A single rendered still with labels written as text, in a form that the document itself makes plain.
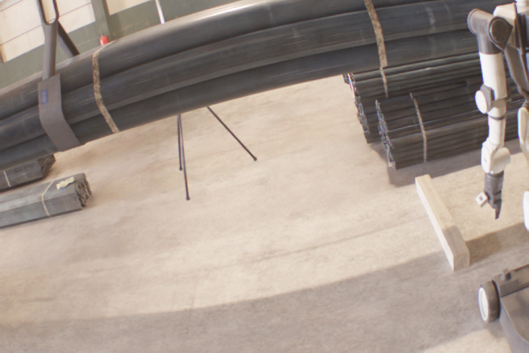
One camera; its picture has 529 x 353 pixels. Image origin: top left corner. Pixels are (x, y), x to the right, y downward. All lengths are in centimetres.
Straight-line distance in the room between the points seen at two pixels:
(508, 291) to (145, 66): 192
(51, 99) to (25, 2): 960
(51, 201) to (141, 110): 263
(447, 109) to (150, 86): 210
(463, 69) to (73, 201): 349
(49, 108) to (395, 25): 168
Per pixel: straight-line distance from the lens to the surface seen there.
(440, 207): 314
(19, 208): 529
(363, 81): 366
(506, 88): 181
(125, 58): 254
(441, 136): 377
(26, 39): 1225
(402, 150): 372
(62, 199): 500
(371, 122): 425
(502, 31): 168
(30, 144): 286
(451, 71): 382
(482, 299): 242
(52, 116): 265
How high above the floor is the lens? 164
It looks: 21 degrees down
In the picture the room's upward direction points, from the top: 16 degrees counter-clockwise
